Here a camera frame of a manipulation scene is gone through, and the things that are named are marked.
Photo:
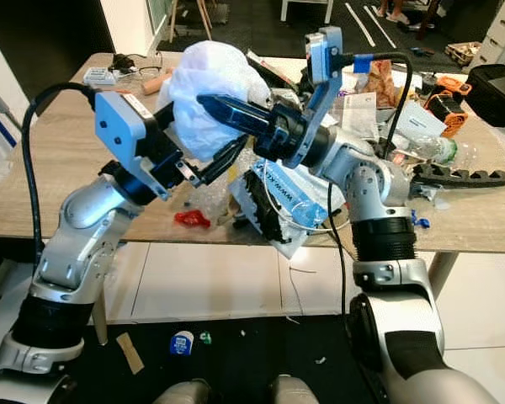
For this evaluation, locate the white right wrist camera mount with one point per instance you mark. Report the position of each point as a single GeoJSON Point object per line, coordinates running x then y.
{"type": "Point", "coordinates": [324, 55]}

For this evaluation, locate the grey robot knee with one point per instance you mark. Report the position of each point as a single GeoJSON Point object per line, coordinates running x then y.
{"type": "Point", "coordinates": [296, 391]}
{"type": "Point", "coordinates": [192, 394]}

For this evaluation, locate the clear plastic bottle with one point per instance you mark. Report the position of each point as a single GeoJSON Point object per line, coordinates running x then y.
{"type": "Point", "coordinates": [429, 147]}

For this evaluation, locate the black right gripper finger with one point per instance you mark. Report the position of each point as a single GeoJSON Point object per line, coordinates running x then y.
{"type": "Point", "coordinates": [237, 116]}

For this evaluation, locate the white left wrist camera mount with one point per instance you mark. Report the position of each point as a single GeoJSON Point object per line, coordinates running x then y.
{"type": "Point", "coordinates": [122, 126]}

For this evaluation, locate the small red plastic piece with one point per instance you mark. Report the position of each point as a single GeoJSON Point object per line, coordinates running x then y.
{"type": "Point", "coordinates": [192, 219]}

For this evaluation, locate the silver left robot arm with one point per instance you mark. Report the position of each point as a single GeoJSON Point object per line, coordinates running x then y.
{"type": "Point", "coordinates": [84, 244]}

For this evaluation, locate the small white box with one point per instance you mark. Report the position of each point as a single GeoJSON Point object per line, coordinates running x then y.
{"type": "Point", "coordinates": [99, 76]}

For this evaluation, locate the brown snack bag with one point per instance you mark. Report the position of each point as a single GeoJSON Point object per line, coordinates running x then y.
{"type": "Point", "coordinates": [379, 84]}

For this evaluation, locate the grey right robot knee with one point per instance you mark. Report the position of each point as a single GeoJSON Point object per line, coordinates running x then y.
{"type": "Point", "coordinates": [296, 391]}

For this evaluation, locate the orange black tool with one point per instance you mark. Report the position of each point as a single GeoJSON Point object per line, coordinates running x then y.
{"type": "Point", "coordinates": [450, 105]}

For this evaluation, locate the black moulded tray strip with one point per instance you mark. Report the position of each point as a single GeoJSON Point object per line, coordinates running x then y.
{"type": "Point", "coordinates": [463, 177]}

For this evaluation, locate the brown cardboard strip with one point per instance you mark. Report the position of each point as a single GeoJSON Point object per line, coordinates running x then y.
{"type": "Point", "coordinates": [130, 353]}

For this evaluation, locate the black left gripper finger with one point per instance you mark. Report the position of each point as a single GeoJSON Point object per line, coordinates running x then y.
{"type": "Point", "coordinates": [168, 116]}
{"type": "Point", "coordinates": [223, 162]}

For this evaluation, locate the black case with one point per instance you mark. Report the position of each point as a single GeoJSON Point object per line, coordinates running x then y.
{"type": "Point", "coordinates": [497, 93]}

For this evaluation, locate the blue white plastic package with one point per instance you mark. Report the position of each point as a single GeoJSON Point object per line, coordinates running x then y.
{"type": "Point", "coordinates": [295, 198]}

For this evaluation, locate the white side table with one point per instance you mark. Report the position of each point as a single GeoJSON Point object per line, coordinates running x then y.
{"type": "Point", "coordinates": [307, 3]}

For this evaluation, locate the small green scrap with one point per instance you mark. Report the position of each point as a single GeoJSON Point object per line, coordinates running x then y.
{"type": "Point", "coordinates": [205, 337]}

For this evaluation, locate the person's feet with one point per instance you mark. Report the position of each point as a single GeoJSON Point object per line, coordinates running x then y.
{"type": "Point", "coordinates": [396, 15]}

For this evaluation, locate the white plastic bag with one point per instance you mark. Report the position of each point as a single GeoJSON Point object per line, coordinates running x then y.
{"type": "Point", "coordinates": [210, 76]}

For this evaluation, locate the grey left robot knee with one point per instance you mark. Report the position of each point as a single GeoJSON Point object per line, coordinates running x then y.
{"type": "Point", "coordinates": [192, 394]}

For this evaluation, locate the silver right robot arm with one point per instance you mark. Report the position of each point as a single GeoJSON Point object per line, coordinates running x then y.
{"type": "Point", "coordinates": [379, 194]}

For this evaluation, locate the clear crumpled plastic wrap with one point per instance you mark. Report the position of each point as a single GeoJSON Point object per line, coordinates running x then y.
{"type": "Point", "coordinates": [215, 202]}

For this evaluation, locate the black floor mat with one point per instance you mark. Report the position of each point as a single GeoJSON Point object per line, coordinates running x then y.
{"type": "Point", "coordinates": [252, 370]}

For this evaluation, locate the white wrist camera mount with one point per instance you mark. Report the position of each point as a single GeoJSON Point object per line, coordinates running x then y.
{"type": "Point", "coordinates": [122, 126]}
{"type": "Point", "coordinates": [324, 55]}

